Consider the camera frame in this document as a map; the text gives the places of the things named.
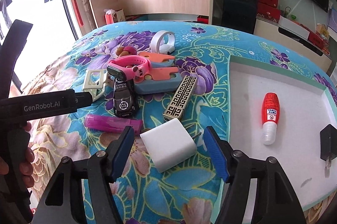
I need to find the white tv cabinet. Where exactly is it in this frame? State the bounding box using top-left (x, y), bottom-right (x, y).
top-left (254, 17), bottom-right (332, 72)

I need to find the floral blue tablecloth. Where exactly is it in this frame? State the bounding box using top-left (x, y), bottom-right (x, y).
top-left (24, 21), bottom-right (336, 223)

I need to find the brown puppy toy figure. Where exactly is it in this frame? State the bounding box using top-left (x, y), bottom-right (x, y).
top-left (116, 46), bottom-right (138, 58)

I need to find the small red paper bag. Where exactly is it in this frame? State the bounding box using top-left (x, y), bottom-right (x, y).
top-left (104, 9), bottom-right (115, 25)

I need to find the red glue bottle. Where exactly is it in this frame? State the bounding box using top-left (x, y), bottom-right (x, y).
top-left (262, 93), bottom-right (280, 145)

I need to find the red gift bag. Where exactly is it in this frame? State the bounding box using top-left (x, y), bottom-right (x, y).
top-left (257, 0), bottom-right (281, 23)

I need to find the white charger cube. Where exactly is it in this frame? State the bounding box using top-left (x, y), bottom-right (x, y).
top-left (140, 118), bottom-right (201, 173)

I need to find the white square hook holder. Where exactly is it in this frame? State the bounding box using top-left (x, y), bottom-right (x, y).
top-left (82, 69), bottom-right (107, 102)

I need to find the black toy car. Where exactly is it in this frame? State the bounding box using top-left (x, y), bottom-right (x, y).
top-left (112, 78), bottom-right (139, 118)

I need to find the gold patterned lighter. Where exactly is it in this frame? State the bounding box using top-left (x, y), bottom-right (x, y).
top-left (163, 76), bottom-right (198, 121)

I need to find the purple translucent lighter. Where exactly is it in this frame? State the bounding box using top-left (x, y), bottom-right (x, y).
top-left (84, 114), bottom-right (143, 135)

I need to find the white flat box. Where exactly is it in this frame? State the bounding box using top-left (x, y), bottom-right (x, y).
top-left (278, 16), bottom-right (310, 39)

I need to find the pink smart watch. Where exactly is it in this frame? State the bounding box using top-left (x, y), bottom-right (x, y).
top-left (107, 55), bottom-right (152, 82)

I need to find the white ring stand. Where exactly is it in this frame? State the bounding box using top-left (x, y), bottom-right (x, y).
top-left (150, 30), bottom-right (175, 55)

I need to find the person left hand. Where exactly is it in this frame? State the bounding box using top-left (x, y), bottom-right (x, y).
top-left (0, 122), bottom-right (36, 189)

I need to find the black power adapter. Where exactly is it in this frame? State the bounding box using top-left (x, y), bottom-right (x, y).
top-left (320, 124), bottom-right (337, 169)

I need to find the teal shallow box tray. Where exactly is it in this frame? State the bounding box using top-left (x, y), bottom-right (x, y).
top-left (212, 56), bottom-right (336, 210)

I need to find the orange and blue case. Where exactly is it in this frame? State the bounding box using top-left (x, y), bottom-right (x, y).
top-left (134, 51), bottom-right (182, 95)

